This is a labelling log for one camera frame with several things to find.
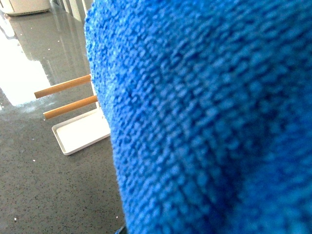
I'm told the blue microfiber cloth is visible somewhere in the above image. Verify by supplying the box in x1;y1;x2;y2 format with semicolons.
85;0;312;234

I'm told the white towel rack with tray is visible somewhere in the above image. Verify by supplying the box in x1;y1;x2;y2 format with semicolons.
43;89;111;156

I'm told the white appliance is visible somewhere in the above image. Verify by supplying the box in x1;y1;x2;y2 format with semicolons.
0;0;51;16

